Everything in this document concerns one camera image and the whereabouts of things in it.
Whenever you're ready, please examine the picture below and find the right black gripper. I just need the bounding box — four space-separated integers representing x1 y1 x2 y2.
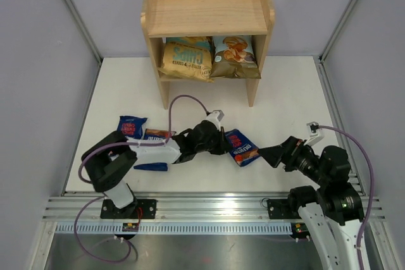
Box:
258 135 329 185

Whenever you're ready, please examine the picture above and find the blue burts bag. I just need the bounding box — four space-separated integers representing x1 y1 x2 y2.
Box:
225 129 260 168
117 115 147 139
134 128 175 172

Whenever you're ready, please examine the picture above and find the yellow kettle chips bag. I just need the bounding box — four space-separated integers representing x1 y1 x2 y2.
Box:
158 36 213 82

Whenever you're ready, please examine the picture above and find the light blue cassava chips bag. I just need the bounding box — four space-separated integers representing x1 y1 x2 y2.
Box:
211 35 261 79

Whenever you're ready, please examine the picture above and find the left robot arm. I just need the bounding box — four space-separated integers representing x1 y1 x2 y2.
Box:
78 120 232 218

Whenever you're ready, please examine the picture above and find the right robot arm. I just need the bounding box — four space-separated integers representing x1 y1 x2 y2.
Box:
258 137 370 269

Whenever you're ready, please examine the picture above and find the wooden two-tier shelf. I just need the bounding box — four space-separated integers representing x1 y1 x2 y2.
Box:
140 0 275 109

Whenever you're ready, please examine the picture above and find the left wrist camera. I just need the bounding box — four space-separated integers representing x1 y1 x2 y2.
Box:
205 110 224 131

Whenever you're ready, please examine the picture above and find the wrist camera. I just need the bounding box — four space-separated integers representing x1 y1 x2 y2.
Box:
205 110 224 131
306 121 324 147

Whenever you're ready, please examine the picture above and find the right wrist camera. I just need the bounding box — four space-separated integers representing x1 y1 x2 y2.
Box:
306 121 324 147

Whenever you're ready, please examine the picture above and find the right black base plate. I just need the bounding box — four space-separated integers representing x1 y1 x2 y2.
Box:
266 199 300 219

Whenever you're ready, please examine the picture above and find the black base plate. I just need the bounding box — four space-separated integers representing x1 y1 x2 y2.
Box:
266 199 300 219
100 199 157 219

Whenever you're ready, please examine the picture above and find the aluminium mounting rail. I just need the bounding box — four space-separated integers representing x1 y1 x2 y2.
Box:
42 191 387 222

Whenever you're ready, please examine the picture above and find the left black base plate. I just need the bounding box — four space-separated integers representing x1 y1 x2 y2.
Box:
100 199 157 219

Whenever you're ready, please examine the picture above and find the white slotted cable duct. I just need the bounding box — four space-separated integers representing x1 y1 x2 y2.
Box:
56 222 292 235

